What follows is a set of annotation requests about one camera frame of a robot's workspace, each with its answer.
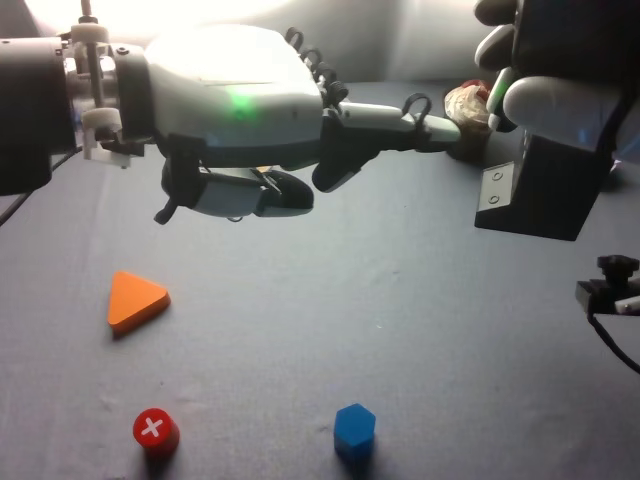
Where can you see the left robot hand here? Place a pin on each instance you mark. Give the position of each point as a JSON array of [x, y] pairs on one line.
[[225, 100]]

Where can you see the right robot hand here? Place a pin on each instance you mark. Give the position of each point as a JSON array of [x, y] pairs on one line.
[[550, 107]]

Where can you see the black phone-shaped device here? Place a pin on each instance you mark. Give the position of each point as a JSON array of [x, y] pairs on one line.
[[555, 195]]

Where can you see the toy cupcake with white frosting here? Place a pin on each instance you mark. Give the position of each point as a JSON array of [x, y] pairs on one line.
[[467, 112]]

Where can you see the white backdrop cloth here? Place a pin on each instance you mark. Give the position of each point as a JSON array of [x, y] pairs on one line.
[[390, 45]]

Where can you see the orange triangular block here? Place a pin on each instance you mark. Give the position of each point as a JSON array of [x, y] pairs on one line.
[[132, 302]]

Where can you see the grey table cloth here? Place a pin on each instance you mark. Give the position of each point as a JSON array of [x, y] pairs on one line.
[[310, 310]]

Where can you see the red cylinder block white cross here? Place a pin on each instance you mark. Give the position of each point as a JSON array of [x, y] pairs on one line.
[[152, 430]]

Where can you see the blue hexagonal block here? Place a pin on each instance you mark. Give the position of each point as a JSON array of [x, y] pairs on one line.
[[354, 430]]

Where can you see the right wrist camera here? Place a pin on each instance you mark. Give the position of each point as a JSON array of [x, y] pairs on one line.
[[597, 292]]

